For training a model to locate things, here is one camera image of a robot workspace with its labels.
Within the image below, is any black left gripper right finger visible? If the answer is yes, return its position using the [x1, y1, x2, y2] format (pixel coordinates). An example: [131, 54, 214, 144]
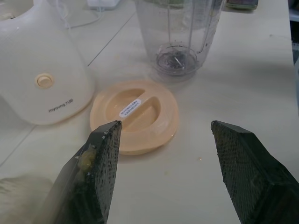
[210, 120, 299, 224]

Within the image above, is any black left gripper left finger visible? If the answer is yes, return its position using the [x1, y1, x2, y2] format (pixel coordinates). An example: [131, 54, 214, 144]
[41, 120, 123, 224]

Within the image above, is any blender lid ring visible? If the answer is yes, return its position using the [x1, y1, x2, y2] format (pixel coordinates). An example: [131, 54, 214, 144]
[89, 80, 180, 156]

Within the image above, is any cream blender base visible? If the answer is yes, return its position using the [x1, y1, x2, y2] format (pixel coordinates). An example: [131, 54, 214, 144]
[0, 0, 96, 126]

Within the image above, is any clear blender jar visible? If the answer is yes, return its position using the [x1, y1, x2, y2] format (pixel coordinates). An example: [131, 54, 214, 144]
[134, 0, 226, 83]

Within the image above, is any green towel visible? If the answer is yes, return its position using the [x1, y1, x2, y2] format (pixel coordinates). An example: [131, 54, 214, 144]
[225, 0, 260, 11]

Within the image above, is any white power strip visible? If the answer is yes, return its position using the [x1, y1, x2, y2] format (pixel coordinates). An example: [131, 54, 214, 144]
[87, 0, 120, 10]

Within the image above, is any thin white power cable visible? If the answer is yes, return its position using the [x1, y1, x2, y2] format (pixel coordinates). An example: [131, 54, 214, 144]
[56, 0, 105, 30]

